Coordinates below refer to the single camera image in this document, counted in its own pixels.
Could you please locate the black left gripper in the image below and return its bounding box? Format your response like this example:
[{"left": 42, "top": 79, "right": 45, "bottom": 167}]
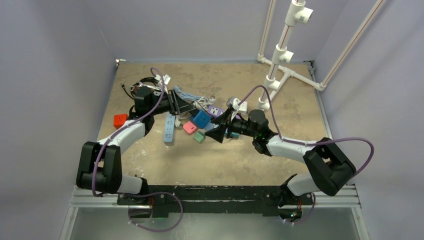
[{"left": 148, "top": 89, "right": 196, "bottom": 116}]

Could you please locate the light blue cord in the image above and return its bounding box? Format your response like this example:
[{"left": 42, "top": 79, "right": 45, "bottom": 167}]
[{"left": 172, "top": 85, "right": 208, "bottom": 104}]

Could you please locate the purple power strip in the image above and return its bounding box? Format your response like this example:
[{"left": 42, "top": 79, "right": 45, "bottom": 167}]
[{"left": 207, "top": 105, "right": 225, "bottom": 117}]

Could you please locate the white power cord bundle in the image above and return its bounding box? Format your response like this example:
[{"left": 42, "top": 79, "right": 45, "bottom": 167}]
[{"left": 175, "top": 96, "right": 218, "bottom": 128}]

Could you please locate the blue block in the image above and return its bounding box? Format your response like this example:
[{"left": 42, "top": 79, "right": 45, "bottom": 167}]
[{"left": 191, "top": 110, "right": 212, "bottom": 129}]

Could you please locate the green block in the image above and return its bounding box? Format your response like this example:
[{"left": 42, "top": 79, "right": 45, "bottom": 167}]
[{"left": 193, "top": 131, "right": 206, "bottom": 144}]

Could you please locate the white cube power socket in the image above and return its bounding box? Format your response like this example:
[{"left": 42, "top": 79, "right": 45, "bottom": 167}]
[{"left": 237, "top": 101, "right": 248, "bottom": 115}]

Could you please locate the red cube socket adapter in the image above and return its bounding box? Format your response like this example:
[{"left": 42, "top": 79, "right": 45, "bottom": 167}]
[{"left": 113, "top": 113, "right": 128, "bottom": 130}]

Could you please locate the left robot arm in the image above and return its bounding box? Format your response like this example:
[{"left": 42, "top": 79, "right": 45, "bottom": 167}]
[{"left": 76, "top": 86, "right": 196, "bottom": 205}]

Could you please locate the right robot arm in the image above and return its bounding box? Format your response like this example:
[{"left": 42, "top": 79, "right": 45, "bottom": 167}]
[{"left": 205, "top": 108, "right": 357, "bottom": 204}]

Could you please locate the light blue small adapter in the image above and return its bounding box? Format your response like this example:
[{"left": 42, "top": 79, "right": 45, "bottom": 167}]
[{"left": 203, "top": 122, "right": 216, "bottom": 132}]

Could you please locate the teal power strip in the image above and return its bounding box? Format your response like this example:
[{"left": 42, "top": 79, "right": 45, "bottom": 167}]
[{"left": 229, "top": 132, "right": 240, "bottom": 139}]

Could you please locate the light blue power strip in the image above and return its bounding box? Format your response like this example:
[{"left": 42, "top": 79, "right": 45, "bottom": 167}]
[{"left": 162, "top": 112, "right": 176, "bottom": 146}]

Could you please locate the pink cube adapter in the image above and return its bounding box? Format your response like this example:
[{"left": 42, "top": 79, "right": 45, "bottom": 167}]
[{"left": 182, "top": 121, "right": 198, "bottom": 135}]

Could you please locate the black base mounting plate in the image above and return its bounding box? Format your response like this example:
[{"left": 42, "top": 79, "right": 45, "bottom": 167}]
[{"left": 117, "top": 185, "right": 313, "bottom": 218}]

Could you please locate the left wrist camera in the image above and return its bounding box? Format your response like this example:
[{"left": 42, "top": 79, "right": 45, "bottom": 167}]
[{"left": 154, "top": 74, "right": 171, "bottom": 89}]

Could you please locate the coiled black cable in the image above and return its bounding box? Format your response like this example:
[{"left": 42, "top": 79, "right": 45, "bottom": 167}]
[{"left": 121, "top": 77, "right": 160, "bottom": 102}]

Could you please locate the red handled adjustable wrench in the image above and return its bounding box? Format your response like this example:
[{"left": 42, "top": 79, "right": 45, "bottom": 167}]
[{"left": 129, "top": 82, "right": 157, "bottom": 94}]

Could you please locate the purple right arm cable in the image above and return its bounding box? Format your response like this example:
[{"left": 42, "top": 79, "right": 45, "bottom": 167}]
[{"left": 236, "top": 85, "right": 375, "bottom": 178}]

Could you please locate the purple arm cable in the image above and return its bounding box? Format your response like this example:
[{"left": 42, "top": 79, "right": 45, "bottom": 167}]
[
  {"left": 236, "top": 85, "right": 375, "bottom": 178},
  {"left": 91, "top": 67, "right": 166, "bottom": 198}
]

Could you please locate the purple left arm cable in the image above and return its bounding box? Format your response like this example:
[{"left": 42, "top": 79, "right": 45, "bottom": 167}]
[{"left": 91, "top": 67, "right": 166, "bottom": 198}]

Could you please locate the white PVC pipe frame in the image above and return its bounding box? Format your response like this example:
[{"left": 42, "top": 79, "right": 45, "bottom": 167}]
[{"left": 257, "top": 0, "right": 386, "bottom": 111}]

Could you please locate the aluminium frame rail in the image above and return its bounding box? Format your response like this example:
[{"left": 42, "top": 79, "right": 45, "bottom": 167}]
[{"left": 60, "top": 185, "right": 369, "bottom": 240}]

